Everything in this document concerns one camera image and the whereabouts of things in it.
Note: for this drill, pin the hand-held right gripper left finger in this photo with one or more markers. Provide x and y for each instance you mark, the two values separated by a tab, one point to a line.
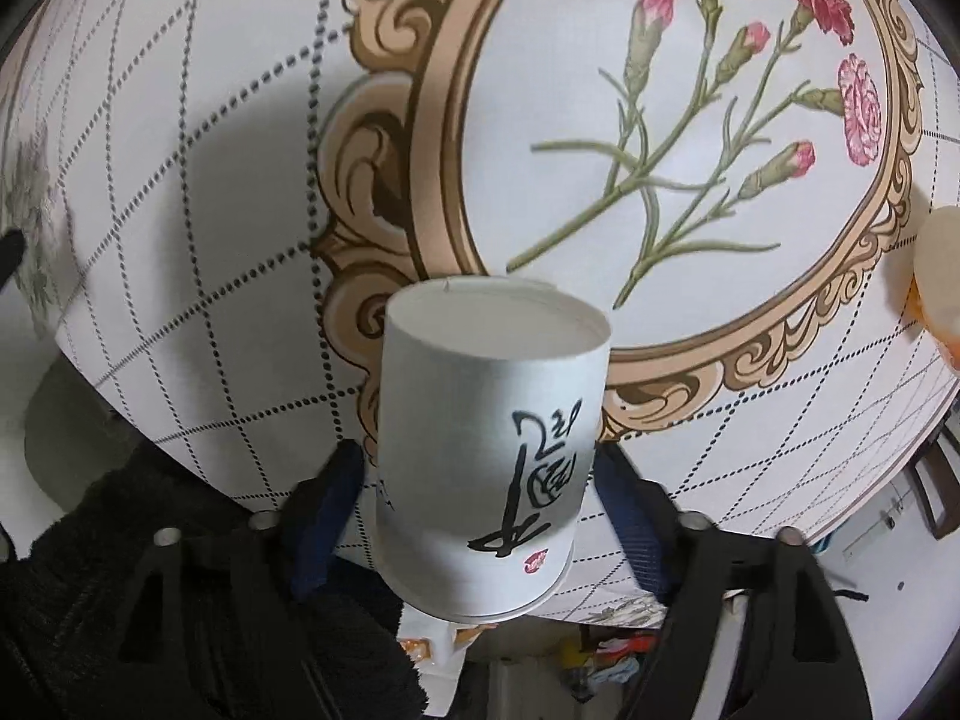
330	521

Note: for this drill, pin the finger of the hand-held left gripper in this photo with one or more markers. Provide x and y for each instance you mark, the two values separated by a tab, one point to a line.
9	259

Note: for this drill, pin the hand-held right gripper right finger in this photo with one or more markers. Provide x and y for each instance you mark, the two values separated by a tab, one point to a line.
637	536

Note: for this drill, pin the white paper cup black brushwork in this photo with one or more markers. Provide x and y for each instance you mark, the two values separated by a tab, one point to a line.
465	427

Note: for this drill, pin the white paper cup orange print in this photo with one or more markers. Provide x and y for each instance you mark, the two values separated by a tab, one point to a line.
937	277

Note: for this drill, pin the colourful clutter pile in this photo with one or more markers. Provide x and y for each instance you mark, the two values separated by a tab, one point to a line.
611	660

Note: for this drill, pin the white box orange print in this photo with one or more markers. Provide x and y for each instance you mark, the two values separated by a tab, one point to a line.
435	660

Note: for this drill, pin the grey round stool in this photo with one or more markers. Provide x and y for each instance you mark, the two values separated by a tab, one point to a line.
60	435

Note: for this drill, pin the floral printed tablecloth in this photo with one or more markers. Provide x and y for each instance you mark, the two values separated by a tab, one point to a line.
225	165

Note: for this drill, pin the black fleece garment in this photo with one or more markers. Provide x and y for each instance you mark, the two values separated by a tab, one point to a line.
67	570

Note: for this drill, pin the dark wooden chair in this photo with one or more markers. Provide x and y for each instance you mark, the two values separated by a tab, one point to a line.
934	499

